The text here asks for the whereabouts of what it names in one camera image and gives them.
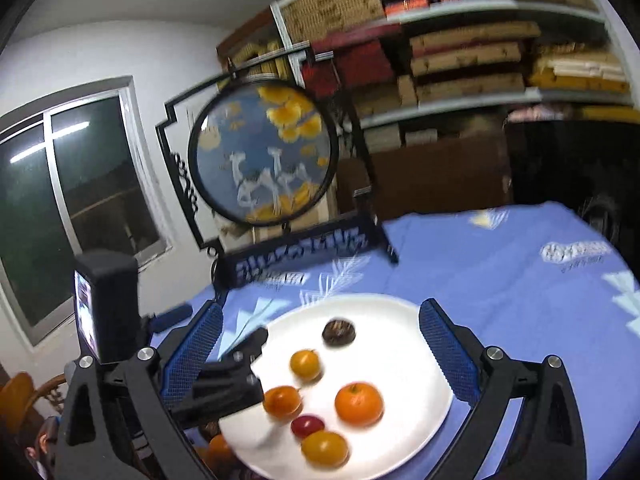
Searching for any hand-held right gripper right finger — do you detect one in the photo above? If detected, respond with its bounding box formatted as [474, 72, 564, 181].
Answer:
[419, 299, 587, 480]

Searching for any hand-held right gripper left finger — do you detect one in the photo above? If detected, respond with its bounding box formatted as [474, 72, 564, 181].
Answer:
[54, 302, 224, 480]

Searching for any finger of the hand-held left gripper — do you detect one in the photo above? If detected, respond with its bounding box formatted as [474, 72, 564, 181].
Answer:
[172, 327, 269, 428]
[149, 304, 194, 335]

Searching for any white round plate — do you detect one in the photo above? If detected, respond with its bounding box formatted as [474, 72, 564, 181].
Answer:
[218, 294, 455, 480]

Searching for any small orange tangerine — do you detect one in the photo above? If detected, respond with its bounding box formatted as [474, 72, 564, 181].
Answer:
[206, 434, 236, 473]
[334, 381, 385, 427]
[262, 385, 303, 418]

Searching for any yellow plum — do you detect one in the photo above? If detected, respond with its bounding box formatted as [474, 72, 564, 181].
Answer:
[301, 430, 349, 468]
[290, 349, 322, 381]

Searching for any red plum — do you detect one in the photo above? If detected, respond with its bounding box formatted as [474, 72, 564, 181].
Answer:
[291, 414, 326, 438]

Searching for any brown chestnut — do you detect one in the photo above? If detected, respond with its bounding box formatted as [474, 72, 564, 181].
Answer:
[321, 318, 357, 347]

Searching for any blue printed tablecloth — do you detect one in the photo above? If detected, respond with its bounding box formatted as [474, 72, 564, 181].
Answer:
[192, 202, 640, 480]

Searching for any wooden chair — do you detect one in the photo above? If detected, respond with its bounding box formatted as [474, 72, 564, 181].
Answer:
[0, 372, 68, 441]

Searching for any white framed window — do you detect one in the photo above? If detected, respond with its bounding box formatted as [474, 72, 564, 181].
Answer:
[0, 76, 173, 346]

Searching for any large brown cardboard sheet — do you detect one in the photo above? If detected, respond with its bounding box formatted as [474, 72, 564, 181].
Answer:
[340, 135, 513, 221]

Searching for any round embroidered table screen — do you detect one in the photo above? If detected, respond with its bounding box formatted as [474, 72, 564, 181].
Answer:
[155, 42, 401, 291]

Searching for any white shelf unit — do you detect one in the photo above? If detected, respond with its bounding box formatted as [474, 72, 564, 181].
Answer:
[270, 0, 640, 131]

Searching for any pink cloth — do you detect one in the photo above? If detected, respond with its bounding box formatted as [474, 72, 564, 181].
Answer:
[507, 105, 573, 122]

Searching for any stack of flat cardboard boxes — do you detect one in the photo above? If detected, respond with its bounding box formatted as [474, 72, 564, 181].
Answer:
[407, 22, 541, 106]

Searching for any stack of red boxes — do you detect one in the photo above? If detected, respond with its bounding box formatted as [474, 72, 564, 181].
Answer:
[300, 37, 401, 98]

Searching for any stack of yellow boxes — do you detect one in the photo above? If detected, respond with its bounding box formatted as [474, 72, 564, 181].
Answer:
[530, 42, 631, 93]

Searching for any woven pattern box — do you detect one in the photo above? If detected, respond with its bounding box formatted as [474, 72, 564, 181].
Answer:
[280, 0, 386, 43]

